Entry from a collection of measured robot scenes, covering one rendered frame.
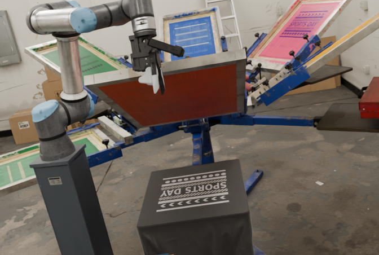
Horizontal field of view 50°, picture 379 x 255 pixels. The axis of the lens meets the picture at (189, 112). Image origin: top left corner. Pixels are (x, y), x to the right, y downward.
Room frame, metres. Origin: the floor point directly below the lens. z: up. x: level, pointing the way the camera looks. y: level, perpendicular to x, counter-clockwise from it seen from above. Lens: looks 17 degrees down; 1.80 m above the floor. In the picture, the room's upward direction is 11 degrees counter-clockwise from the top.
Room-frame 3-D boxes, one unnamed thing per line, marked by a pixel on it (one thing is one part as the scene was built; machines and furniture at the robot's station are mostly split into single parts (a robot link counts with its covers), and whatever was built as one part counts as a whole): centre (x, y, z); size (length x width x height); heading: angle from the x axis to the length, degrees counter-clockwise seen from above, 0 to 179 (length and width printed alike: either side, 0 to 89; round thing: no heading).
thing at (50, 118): (1.68, 0.60, 1.37); 0.13 x 0.12 x 0.14; 133
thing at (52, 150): (1.68, 0.60, 1.25); 0.15 x 0.15 x 0.10
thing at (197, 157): (2.09, 0.00, 0.89); 1.24 x 0.06 x 0.06; 175
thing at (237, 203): (1.60, 0.04, 0.95); 0.48 x 0.44 x 0.01; 175
